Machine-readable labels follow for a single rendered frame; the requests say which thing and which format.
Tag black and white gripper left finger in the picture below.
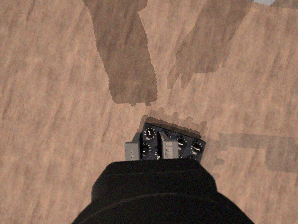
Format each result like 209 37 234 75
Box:
124 132 143 161

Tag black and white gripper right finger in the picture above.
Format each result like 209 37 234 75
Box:
157 131 179 159

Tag black knob box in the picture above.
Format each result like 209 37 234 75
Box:
140 123 206 164

